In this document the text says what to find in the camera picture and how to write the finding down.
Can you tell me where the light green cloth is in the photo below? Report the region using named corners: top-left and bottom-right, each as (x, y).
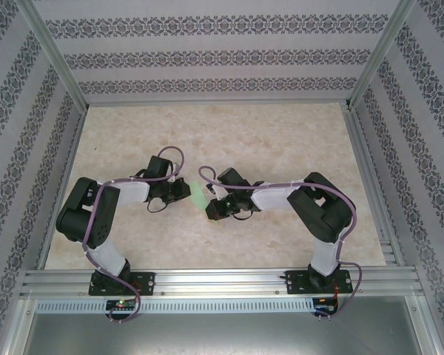
top-left (189, 179), bottom-right (220, 226)

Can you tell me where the grey sheet metal tray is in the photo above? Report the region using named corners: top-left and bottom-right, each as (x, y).
top-left (7, 295), bottom-right (444, 355)

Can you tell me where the circuit board with green light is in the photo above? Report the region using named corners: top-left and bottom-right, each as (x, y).
top-left (106, 299), bottom-right (138, 311)

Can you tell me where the small circuit board with pins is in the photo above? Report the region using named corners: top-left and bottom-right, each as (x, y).
top-left (314, 297), bottom-right (337, 314)

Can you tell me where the aluminium mounting rail beam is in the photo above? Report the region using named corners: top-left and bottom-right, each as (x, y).
top-left (20, 268), bottom-right (425, 299)

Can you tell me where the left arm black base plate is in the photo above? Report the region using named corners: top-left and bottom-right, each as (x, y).
top-left (88, 271), bottom-right (156, 297)

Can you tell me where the slotted grey cable duct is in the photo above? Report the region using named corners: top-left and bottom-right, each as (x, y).
top-left (35, 298), bottom-right (315, 314)

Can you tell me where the rear aluminium table edge rail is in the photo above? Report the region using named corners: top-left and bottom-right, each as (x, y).
top-left (83, 96), bottom-right (352, 108)

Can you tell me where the aluminium table edge rail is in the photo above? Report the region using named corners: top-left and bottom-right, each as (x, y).
top-left (83, 96), bottom-right (352, 108)
top-left (36, 106), bottom-right (90, 270)
top-left (342, 103), bottom-right (408, 269)

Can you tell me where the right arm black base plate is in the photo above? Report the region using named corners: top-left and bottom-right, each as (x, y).
top-left (285, 269), bottom-right (355, 296)

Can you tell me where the left aluminium table edge rail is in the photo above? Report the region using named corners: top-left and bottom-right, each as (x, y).
top-left (36, 106), bottom-right (90, 270)

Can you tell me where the right aluminium table edge rail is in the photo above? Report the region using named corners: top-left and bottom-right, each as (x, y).
top-left (342, 103), bottom-right (408, 269)

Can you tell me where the left aluminium frame post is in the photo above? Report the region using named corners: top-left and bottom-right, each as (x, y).
top-left (16, 0), bottom-right (90, 112)

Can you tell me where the aluminium frame post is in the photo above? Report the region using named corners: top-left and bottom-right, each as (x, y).
top-left (346, 0), bottom-right (419, 109)
top-left (16, 0), bottom-right (90, 112)

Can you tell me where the right aluminium frame post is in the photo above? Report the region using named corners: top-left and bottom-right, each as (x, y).
top-left (346, 0), bottom-right (419, 109)

